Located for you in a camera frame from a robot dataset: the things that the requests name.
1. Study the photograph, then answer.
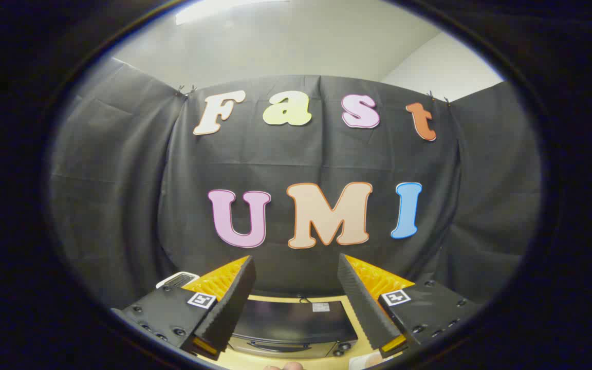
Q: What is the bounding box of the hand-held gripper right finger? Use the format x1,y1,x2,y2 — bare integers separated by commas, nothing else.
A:
337,253,482,359

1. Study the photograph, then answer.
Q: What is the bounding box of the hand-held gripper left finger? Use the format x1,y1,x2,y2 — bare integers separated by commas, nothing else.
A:
111,255,256,360

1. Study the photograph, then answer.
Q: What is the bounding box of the black toaster oven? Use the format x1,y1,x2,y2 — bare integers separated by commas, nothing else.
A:
227,299,359,359

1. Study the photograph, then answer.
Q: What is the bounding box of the white bread toaster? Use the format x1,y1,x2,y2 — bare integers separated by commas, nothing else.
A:
156,271,200,289

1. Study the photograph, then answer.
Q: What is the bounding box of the white plate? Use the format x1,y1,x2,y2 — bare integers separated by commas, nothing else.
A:
348,351,386,369

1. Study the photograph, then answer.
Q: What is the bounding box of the black backdrop cloth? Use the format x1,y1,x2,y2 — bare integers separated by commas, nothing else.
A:
49,57,542,311

